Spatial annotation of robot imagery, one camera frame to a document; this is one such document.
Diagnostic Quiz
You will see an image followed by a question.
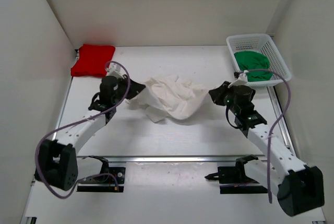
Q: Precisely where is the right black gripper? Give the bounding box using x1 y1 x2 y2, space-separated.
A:
209 82 240 116

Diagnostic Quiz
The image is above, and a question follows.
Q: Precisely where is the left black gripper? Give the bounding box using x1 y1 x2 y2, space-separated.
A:
112 74 146 105

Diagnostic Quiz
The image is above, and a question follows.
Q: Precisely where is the white t shirt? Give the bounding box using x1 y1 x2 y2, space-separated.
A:
126 75 212 123

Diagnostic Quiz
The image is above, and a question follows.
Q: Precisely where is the red t shirt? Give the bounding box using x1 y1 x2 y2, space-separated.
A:
70 44 115 78

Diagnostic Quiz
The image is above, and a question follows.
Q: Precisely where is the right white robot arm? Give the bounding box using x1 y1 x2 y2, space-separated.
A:
206 81 325 217

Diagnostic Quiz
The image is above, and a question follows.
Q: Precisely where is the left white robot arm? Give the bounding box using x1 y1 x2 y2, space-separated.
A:
34 75 146 191

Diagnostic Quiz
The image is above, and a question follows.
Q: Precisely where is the green t shirt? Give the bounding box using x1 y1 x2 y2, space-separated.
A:
234 51 272 82

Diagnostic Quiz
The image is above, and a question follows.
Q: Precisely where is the white plastic basket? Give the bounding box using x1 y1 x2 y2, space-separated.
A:
226 33 292 87

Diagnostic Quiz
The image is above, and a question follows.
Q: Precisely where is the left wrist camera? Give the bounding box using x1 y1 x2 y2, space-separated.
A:
106 67 123 78

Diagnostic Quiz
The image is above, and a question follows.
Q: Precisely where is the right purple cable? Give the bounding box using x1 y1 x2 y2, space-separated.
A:
233 68 292 204

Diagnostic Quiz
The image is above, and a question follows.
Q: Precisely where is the purple cable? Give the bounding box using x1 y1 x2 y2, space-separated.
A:
233 68 292 204
34 61 131 198

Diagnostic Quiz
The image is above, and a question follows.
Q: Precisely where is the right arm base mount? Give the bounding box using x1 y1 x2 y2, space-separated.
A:
205 155 267 195

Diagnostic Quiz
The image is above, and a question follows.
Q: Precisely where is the aluminium table rail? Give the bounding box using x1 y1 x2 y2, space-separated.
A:
78 155 269 163

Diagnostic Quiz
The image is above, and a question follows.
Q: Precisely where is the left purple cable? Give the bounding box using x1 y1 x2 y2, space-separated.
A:
34 61 131 198

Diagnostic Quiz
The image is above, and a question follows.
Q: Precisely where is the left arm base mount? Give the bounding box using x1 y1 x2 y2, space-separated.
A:
77 156 126 193

